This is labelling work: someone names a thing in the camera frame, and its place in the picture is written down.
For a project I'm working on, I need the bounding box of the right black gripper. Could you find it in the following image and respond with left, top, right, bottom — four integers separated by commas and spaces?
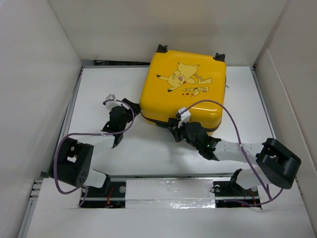
167, 119, 200, 151

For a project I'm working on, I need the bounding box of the yellow suitcase with grey lining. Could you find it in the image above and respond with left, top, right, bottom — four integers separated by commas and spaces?
139, 44, 226, 131

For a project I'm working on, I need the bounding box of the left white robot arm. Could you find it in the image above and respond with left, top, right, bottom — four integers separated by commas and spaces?
52, 94, 141, 197

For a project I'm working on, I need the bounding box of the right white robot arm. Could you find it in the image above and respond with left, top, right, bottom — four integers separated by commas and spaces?
168, 122, 302, 195

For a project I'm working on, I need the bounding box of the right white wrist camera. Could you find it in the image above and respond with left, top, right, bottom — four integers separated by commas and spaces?
176, 107, 191, 128

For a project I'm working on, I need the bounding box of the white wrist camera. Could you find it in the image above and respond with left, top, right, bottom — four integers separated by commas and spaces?
176, 107, 191, 128
103, 94, 119, 111

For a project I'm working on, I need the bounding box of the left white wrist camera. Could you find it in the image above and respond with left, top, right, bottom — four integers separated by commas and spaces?
103, 94, 119, 111

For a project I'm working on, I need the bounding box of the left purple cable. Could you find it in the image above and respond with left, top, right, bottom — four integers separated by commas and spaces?
53, 99, 136, 206

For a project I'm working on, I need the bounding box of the purple cable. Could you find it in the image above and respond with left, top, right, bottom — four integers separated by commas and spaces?
180, 99, 284, 208
53, 99, 136, 206

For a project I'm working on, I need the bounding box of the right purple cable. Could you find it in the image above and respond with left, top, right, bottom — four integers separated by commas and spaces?
180, 99, 284, 208

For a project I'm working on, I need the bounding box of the aluminium mounting rail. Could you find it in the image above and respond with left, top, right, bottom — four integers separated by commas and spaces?
35, 177, 300, 212

